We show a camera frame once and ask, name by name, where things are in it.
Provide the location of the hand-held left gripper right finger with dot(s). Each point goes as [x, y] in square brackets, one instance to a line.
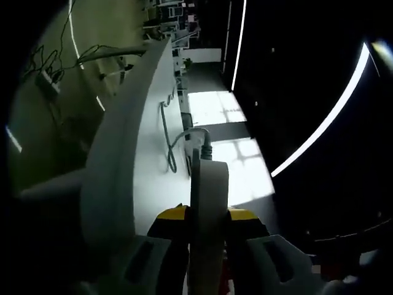
[270, 264]

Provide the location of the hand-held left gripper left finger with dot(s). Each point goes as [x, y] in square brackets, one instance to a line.
[147, 264]

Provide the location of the white power strip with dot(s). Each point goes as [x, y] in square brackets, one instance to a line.
[212, 196]

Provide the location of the curved ceiling light strip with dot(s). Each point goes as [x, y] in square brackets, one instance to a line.
[331, 116]

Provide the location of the straight ceiling light strip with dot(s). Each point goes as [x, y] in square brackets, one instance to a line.
[239, 46]

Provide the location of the large bright window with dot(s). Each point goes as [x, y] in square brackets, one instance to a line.
[245, 178]

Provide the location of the white table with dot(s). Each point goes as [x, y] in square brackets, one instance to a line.
[153, 138]

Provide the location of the small bright window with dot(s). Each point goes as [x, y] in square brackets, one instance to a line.
[215, 107]

